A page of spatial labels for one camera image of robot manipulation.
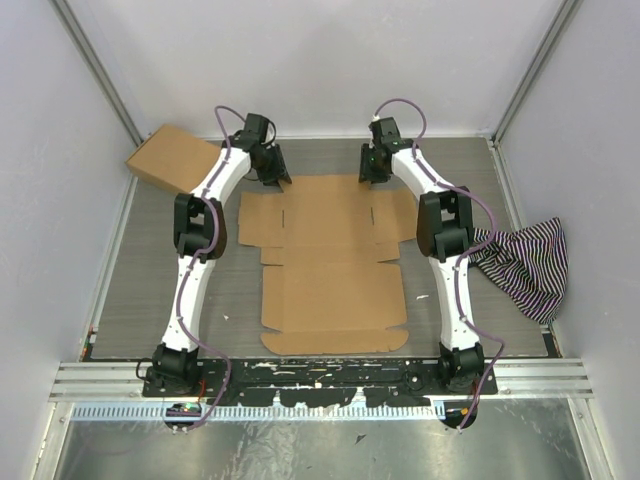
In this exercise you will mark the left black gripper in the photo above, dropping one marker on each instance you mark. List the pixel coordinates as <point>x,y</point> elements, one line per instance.
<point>279,171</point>

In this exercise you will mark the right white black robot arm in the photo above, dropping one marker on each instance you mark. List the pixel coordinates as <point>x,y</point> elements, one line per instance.
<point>444,234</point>

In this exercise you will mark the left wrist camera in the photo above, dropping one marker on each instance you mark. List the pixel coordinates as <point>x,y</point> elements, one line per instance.
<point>256,128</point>

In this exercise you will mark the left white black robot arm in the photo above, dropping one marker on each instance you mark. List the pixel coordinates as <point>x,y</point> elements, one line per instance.
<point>200,238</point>

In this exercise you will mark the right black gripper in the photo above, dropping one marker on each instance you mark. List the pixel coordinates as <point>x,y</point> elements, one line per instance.
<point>365,173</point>

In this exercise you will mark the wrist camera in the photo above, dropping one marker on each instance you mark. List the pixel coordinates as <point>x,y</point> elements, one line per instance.
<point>385,132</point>
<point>256,128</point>

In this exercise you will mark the aluminium frame post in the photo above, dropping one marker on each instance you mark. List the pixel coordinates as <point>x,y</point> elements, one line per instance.
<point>96,67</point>
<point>543,53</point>

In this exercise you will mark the purple striped cloth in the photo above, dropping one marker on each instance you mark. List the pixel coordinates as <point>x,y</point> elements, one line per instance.
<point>530,265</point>

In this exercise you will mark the folded closed cardboard box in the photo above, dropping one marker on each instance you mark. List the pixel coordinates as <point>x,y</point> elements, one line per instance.
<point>173,159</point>

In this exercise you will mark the cardboard box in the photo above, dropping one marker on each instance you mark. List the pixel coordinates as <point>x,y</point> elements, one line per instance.
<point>329,247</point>
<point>173,159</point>

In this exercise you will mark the right aluminium frame post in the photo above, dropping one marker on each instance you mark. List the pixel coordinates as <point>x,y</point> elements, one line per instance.
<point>543,53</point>

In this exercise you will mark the aluminium rail front beam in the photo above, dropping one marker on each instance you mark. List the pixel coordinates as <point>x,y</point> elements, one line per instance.
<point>509,378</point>

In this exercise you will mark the left aluminium frame post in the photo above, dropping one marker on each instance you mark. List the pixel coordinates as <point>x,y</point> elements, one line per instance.
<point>96,67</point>

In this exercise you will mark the perforated cable duct strip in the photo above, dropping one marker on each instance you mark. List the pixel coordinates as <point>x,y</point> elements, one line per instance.
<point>176,413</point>

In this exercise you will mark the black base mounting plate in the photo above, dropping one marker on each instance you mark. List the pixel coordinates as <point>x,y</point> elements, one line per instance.
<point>314,383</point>

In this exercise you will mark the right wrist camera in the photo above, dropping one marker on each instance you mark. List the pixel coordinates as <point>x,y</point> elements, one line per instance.
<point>385,132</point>

